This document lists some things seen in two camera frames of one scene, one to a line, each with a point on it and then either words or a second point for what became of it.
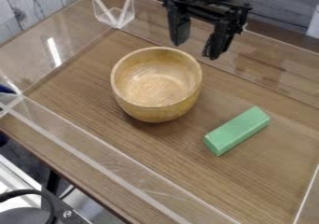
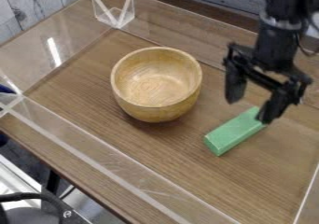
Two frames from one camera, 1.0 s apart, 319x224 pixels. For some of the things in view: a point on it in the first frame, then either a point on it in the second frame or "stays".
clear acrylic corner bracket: x=114 y=16 stays
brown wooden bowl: x=157 y=83 stays
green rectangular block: x=236 y=130 stays
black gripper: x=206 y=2 → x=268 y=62
